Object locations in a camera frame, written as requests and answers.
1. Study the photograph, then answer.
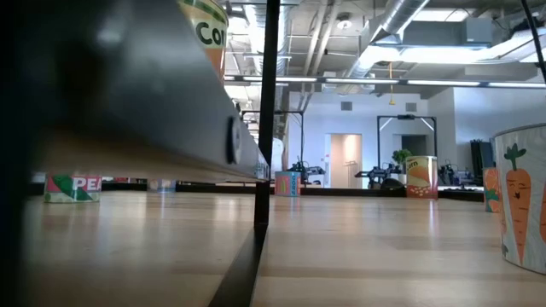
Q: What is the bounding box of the white carrot print can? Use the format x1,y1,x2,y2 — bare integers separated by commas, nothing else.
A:
493,123,546,275

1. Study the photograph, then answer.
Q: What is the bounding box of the orange patterned can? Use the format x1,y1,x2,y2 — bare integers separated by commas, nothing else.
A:
483,167,502,213

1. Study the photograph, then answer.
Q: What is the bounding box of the white ventilation duct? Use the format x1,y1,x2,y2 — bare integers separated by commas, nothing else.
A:
366,26,546,66

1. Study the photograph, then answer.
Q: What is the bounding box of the black rack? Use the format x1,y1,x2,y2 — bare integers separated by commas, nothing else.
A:
470,139,496,181

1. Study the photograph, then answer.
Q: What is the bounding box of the black table frame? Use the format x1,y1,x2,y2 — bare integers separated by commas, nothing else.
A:
27,182,485,203

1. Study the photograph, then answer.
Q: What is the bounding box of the green potted plant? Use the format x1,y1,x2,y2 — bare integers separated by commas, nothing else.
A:
392,148,413,185

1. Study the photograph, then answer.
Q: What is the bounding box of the ceiling light strip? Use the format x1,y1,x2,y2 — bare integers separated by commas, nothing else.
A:
224,74,546,90

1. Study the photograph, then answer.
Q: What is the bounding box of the black cable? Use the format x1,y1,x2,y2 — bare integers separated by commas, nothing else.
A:
520,0,546,84

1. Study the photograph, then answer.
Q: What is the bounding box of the yellow hanging cord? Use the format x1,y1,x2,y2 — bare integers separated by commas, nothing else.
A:
387,61,396,107

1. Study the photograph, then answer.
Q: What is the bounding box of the silver ventilation duct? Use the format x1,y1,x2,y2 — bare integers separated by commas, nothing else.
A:
242,0,295,78
340,0,432,78

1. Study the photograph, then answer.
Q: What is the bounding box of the orange corn can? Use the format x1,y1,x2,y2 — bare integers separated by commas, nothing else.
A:
177,0,229,84
405,155,439,200

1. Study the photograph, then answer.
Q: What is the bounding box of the red green peas can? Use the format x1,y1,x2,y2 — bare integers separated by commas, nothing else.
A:
44,173,102,204

